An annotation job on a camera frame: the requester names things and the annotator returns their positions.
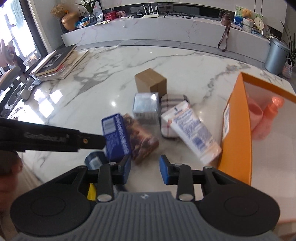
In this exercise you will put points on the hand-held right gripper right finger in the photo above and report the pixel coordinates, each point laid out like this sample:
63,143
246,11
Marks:
164,170

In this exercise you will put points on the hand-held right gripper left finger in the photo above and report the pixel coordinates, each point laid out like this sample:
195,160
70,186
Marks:
125,170

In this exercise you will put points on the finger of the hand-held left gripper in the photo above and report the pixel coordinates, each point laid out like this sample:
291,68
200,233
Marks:
92,141

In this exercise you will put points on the round blue tin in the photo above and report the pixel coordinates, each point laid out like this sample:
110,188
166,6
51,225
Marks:
94,161

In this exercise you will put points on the dark blue printed box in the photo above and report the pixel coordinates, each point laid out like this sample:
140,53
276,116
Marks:
116,136

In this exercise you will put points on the yellow soft item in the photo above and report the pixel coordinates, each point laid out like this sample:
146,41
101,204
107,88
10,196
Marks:
92,192

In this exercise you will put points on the orange storage box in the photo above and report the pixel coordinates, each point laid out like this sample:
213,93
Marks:
238,139

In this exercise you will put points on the brown cardboard box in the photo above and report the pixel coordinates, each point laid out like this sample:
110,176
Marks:
150,81

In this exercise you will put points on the person's left hand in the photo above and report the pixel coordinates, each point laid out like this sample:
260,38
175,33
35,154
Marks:
9,176

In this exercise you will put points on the white box with blue print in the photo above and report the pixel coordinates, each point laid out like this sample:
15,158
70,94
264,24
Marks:
192,132

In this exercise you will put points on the black remote control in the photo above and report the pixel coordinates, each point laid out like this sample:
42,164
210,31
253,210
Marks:
28,89

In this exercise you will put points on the chair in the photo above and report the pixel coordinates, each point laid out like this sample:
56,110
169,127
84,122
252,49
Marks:
9,81

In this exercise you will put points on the plaid zip case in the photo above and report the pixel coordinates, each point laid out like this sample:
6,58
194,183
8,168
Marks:
171,102

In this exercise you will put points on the stack of books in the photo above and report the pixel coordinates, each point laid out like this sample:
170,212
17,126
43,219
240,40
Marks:
57,61

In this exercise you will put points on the pink cup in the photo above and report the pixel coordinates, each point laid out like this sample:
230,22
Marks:
254,113

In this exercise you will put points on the pink bottle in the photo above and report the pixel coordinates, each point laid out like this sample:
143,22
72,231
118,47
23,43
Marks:
268,118

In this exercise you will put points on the snack packets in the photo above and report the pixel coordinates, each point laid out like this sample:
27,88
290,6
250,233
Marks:
82,22

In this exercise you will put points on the golden vase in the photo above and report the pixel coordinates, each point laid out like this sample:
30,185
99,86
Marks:
69,22

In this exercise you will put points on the red box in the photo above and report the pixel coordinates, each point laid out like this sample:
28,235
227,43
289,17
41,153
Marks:
109,15

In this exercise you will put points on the plant in glass vase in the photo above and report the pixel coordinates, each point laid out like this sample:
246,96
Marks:
90,14

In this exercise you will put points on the dried flower bunch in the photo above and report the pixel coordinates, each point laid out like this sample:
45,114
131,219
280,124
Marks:
57,10

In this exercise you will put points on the white marble cabinet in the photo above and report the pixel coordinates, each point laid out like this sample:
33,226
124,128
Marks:
161,30

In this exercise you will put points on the white router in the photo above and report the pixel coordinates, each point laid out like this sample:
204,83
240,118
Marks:
150,14

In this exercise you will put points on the woven basket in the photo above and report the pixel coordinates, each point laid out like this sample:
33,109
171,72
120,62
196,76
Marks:
287,69

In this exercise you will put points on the grey trash can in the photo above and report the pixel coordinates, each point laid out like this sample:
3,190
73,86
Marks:
276,56

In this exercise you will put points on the round paper fan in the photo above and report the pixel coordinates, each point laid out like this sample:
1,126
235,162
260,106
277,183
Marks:
259,23

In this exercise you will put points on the teddy bear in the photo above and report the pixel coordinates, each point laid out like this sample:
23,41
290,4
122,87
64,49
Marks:
247,13

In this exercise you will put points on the green potted plant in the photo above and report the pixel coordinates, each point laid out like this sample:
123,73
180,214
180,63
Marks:
290,44

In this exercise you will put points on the picture frame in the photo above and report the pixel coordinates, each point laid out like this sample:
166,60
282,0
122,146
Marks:
120,14

